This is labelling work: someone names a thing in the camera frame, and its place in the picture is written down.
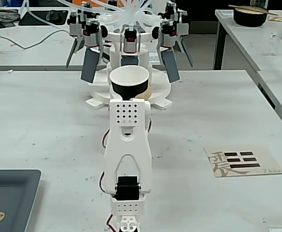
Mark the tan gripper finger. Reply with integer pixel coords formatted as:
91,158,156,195
130,83,153,100

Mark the black paper cup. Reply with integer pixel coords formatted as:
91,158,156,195
109,65,150,100

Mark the black desk mat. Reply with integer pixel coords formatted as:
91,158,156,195
18,9,69,27

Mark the printed paper mat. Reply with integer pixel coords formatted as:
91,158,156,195
203,144,282,179

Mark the clear plastic tubing bundle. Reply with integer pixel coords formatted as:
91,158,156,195
20,0,170,32

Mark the white side table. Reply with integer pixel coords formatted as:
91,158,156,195
214,9,282,140

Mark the white background table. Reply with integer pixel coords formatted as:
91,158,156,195
0,6,215,72

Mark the black bowl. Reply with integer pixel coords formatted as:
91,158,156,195
233,6,268,27

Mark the wooden chopstick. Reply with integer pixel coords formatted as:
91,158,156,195
228,4,279,16

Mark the grey plastic tray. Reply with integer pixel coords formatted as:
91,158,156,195
0,169,42,232

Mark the grey cable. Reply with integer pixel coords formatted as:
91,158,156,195
0,28,71,50

